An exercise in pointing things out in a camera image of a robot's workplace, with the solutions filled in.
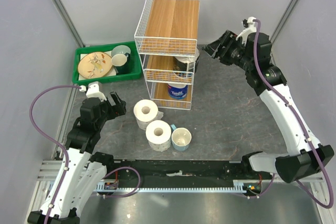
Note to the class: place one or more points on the white floral towel roll back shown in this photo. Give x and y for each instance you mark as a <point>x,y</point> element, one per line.
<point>145,112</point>

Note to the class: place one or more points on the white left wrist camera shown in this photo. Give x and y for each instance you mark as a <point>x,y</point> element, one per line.
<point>93,91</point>

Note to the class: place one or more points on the floral ceramic plate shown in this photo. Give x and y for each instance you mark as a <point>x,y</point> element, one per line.
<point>95,64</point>

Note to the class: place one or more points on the white wire three-tier shelf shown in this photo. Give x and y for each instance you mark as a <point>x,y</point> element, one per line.
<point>167,29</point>

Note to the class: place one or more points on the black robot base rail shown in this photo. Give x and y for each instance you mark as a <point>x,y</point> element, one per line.
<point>178,174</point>

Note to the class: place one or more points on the cream interior mug in bin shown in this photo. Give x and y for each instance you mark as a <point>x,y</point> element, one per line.
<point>119,60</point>

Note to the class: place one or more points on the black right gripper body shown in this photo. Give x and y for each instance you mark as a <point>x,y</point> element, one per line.
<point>234,51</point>

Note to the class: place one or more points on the teal ceramic mug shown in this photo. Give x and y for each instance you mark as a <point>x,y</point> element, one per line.
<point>122,49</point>

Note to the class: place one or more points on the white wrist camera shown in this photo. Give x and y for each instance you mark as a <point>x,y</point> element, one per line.
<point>93,91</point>
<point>250,27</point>

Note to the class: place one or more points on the black towel roll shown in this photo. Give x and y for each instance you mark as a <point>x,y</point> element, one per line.
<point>185,66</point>

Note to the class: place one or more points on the light blue cup on table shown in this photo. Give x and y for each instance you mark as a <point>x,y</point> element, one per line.
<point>181,138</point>

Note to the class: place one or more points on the white floral towel roll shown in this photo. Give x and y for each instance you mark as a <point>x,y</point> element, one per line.
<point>145,112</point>
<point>158,133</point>

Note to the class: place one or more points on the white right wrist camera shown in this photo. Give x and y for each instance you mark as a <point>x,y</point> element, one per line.
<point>250,27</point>

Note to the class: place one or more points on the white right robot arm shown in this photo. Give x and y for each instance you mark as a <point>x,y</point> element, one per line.
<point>269,83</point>

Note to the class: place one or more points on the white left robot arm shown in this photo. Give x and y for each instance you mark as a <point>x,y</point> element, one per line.
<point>81,169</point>

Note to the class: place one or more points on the green plastic bin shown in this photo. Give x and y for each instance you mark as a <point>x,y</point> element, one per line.
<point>94,64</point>

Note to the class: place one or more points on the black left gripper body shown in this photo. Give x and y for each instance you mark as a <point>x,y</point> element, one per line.
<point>109,112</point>

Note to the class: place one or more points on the white floral towel roll front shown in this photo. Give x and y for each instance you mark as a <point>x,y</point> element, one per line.
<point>158,133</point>

